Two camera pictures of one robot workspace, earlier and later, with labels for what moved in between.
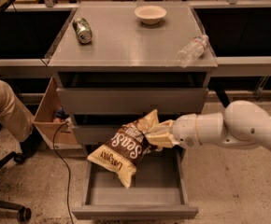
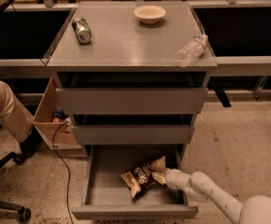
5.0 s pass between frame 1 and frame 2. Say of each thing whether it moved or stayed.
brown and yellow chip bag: moved
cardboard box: stayed
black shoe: stayed
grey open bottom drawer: stayed
